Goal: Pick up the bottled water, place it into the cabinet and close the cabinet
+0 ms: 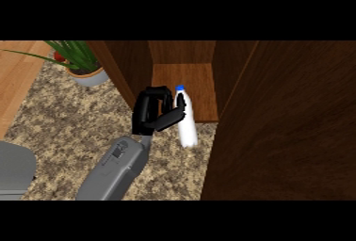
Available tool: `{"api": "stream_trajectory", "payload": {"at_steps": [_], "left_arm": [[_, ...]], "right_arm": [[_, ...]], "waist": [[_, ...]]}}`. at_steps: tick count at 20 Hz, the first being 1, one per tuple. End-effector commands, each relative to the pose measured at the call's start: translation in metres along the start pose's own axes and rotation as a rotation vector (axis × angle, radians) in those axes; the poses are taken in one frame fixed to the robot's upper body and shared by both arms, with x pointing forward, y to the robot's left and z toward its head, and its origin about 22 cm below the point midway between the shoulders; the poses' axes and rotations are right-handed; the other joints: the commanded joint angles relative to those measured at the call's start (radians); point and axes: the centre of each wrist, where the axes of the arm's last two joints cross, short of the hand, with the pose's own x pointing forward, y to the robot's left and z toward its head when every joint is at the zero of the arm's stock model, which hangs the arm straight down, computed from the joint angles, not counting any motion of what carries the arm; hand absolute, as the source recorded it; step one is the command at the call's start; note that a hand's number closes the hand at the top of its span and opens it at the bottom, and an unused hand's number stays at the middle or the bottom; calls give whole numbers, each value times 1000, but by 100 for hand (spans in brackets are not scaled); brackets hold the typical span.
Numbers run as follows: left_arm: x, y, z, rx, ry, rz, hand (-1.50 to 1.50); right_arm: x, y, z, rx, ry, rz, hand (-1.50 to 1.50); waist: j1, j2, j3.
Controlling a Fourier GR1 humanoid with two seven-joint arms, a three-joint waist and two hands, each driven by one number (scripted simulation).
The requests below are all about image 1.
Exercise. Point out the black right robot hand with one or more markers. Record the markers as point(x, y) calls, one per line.
point(145, 113)

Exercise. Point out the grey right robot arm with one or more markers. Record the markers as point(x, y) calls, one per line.
point(119, 171)

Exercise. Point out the white blue-capped water bottle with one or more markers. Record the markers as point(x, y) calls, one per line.
point(188, 133)

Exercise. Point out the dark wooden cabinet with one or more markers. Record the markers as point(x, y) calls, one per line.
point(184, 80)

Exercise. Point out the dark wooden cabinet door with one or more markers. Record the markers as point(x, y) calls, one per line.
point(287, 125)

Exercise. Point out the green plant in white pot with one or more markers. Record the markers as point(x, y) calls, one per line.
point(88, 75)

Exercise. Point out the small red object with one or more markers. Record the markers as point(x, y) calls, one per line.
point(58, 56)

